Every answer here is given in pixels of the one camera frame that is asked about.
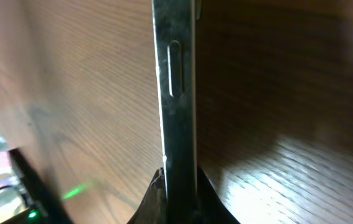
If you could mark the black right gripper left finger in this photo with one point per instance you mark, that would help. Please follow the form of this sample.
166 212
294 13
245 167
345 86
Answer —
152 209

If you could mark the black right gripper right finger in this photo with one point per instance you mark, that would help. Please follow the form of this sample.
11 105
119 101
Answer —
210 208

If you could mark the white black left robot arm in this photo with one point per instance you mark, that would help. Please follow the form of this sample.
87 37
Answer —
41 206

